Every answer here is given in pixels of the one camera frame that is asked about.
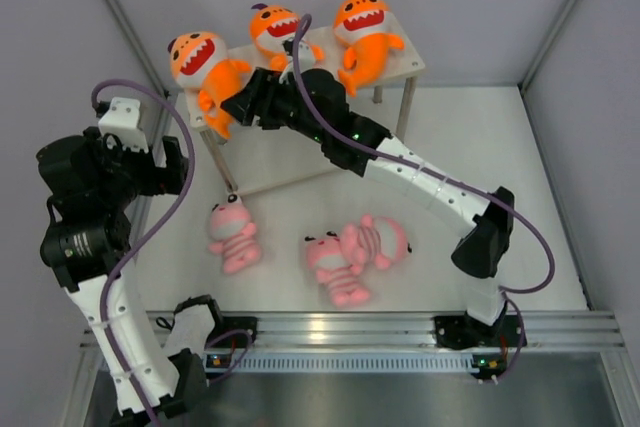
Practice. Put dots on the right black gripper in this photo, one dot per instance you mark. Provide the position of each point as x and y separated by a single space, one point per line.
257 100

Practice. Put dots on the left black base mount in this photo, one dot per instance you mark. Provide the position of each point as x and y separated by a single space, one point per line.
233 332

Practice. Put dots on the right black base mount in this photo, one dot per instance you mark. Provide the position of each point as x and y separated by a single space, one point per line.
460 332

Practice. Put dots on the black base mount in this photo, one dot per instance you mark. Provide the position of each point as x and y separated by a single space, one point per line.
460 332
233 332

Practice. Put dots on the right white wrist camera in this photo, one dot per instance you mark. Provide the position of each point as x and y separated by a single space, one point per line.
306 58

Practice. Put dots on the white two-tier wooden shelf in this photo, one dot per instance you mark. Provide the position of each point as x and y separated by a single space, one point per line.
254 160

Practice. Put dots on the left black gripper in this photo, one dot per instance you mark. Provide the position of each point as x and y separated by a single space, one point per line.
155 184

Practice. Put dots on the pink striped plush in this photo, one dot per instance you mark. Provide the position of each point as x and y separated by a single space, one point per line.
233 235
377 240
332 270

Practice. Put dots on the orange shark plush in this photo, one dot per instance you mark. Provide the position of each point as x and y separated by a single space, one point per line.
270 26
199 61
363 28

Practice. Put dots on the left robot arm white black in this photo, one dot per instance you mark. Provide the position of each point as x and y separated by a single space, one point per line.
93 178

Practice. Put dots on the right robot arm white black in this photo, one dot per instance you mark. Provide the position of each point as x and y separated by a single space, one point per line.
314 104

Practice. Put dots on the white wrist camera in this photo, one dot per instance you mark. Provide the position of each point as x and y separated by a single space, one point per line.
122 119
306 58

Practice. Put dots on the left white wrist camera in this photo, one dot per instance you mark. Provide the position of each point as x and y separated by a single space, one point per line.
122 119

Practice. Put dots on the aluminium front rail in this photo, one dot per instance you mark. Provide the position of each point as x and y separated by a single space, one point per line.
401 342

